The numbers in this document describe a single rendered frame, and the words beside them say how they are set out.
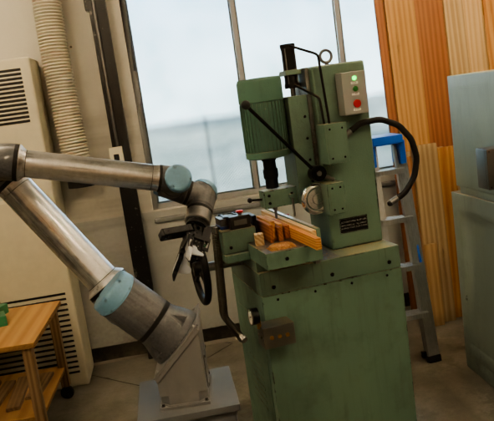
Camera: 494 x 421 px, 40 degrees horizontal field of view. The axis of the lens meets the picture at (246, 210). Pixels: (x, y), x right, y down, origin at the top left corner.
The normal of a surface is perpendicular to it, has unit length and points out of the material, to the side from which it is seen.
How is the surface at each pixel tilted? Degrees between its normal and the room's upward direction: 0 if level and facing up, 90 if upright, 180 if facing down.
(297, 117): 90
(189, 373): 90
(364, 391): 90
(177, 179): 77
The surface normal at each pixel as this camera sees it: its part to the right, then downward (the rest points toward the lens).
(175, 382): 0.05, 0.16
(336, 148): 0.27, 0.12
